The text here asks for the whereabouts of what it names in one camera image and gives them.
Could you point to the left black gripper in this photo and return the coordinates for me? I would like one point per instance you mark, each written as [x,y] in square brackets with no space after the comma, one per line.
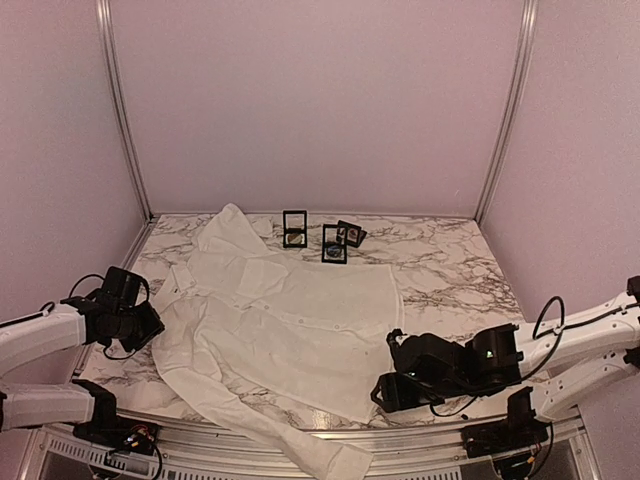
[148,325]

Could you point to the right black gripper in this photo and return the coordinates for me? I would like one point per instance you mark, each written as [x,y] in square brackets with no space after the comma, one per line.
[396,396]

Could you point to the white button shirt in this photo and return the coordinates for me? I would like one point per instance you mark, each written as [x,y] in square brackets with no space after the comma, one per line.
[311,332]

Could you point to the green round brooch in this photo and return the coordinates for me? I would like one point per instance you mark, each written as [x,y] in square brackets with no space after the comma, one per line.
[294,235]

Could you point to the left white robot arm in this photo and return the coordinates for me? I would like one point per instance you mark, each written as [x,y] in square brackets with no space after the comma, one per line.
[52,329]

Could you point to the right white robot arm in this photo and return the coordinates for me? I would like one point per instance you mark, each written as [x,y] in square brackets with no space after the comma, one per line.
[553,364]

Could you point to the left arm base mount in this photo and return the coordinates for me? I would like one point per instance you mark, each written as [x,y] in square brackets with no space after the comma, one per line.
[106,428]

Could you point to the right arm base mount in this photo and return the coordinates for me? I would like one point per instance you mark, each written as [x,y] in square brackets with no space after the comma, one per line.
[518,429]

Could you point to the aluminium front rail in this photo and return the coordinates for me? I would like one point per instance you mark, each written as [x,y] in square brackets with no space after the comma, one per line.
[191,450]

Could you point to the black display frame right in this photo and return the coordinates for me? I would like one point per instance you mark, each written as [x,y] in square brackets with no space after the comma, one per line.
[343,233]

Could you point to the black display frame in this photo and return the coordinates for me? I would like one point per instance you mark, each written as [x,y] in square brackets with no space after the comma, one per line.
[295,228]
[343,233]
[329,236]

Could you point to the black display frame middle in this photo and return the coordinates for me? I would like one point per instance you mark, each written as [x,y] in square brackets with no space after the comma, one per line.
[329,236]

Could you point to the black display frame left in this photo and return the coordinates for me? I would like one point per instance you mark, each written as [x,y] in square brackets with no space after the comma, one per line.
[295,228]

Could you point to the left aluminium corner post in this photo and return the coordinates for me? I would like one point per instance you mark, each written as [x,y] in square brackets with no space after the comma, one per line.
[109,49]

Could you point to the aluminium corner post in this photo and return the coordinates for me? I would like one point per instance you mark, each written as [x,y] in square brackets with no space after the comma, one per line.
[515,94]
[109,49]

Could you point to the right aluminium corner post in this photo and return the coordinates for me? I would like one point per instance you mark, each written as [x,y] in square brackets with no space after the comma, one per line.
[515,94]

